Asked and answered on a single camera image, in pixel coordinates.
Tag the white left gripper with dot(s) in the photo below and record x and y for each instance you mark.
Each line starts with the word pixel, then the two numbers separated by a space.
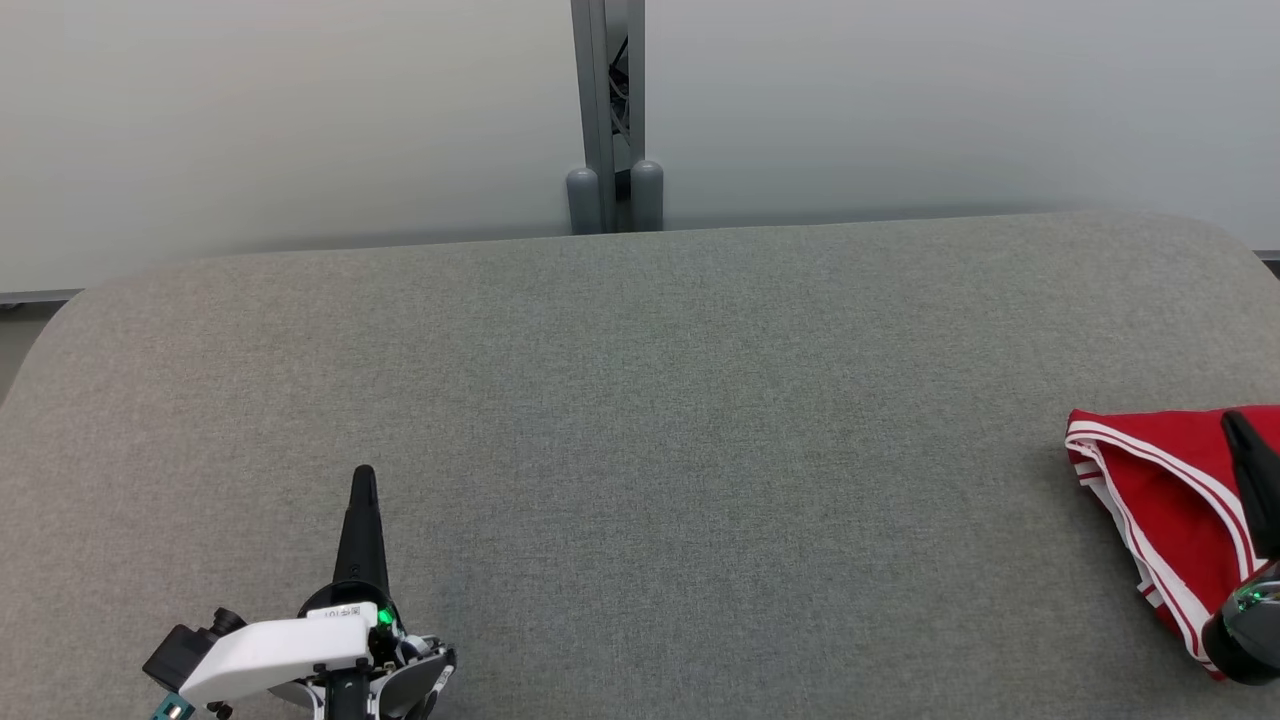
pixel 290 650

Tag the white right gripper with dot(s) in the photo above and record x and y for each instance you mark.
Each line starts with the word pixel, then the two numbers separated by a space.
pixel 1250 630

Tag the red white sports jersey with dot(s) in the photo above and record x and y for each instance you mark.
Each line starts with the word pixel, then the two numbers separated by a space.
pixel 1170 480

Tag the grey fabric sofa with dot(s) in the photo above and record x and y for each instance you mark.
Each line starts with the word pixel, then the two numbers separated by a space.
pixel 700 450

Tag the teal left camera connector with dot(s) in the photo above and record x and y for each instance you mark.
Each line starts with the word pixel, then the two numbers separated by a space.
pixel 172 708

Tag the grey metal partition post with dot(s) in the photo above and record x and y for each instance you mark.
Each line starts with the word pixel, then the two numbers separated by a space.
pixel 600 100

